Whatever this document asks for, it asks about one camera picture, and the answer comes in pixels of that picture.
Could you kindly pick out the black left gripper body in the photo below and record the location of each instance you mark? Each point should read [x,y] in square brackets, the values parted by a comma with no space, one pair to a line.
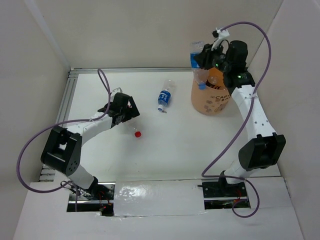
[129,113]

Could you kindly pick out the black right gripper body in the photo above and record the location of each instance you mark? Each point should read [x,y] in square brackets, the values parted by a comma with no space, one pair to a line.
[219,61]

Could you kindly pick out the blue label bottle blue cap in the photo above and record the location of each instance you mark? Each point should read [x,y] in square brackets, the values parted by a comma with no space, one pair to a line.
[200,75]

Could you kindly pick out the red label clear bottle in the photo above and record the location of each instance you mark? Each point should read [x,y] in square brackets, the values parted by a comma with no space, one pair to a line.
[131,124]

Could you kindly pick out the orange drink bottle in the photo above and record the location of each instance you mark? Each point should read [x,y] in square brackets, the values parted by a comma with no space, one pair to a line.
[216,82]

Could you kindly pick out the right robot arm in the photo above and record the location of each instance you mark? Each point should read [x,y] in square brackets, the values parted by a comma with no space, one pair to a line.
[264,145]

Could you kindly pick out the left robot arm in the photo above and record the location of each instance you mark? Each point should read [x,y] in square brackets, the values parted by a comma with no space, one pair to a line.
[71,140]

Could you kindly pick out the orange plastic bin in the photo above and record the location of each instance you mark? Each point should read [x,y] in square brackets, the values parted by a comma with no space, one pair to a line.
[209,101]

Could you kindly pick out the blue label bottle white neck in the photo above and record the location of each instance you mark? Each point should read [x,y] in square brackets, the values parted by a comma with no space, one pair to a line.
[166,94]

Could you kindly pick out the white taped cover sheet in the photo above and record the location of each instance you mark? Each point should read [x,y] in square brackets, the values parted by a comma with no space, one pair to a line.
[158,198]

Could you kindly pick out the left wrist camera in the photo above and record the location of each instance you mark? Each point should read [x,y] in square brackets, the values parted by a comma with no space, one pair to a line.
[116,90]

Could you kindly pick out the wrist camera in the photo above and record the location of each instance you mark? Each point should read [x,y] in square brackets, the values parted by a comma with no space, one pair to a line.
[116,90]
[219,35]

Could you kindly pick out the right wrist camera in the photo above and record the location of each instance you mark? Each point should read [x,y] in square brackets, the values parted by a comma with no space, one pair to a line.
[219,35]

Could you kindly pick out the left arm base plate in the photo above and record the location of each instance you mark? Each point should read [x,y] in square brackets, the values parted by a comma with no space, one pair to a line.
[83,202]

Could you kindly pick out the aluminium table edge rail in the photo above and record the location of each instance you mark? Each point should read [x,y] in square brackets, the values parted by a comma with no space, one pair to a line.
[60,117]

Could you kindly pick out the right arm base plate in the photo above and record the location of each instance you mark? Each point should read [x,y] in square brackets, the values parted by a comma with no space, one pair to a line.
[219,195]

